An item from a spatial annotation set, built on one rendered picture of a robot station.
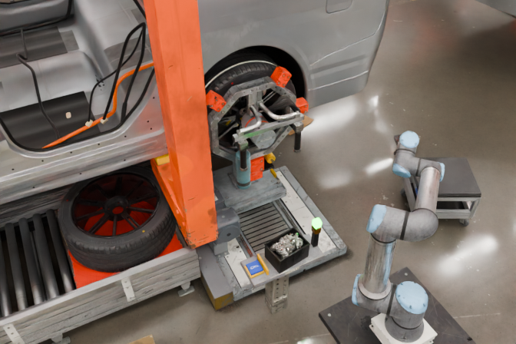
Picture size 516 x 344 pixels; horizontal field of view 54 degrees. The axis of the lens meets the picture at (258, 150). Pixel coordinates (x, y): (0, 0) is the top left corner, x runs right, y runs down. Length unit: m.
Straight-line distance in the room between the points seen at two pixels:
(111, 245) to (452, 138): 2.82
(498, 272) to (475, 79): 2.17
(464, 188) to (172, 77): 2.18
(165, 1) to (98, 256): 1.59
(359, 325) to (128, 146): 1.54
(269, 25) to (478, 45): 3.36
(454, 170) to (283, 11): 1.63
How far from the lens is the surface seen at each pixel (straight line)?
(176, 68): 2.02
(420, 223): 2.08
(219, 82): 2.82
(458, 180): 3.60
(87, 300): 2.98
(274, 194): 3.52
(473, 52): 5.64
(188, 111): 2.15
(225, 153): 3.01
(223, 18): 2.63
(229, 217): 3.06
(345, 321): 2.84
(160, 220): 2.97
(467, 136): 4.52
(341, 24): 3.04
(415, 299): 2.56
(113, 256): 2.96
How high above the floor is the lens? 2.76
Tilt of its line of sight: 43 degrees down
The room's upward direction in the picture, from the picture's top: straight up
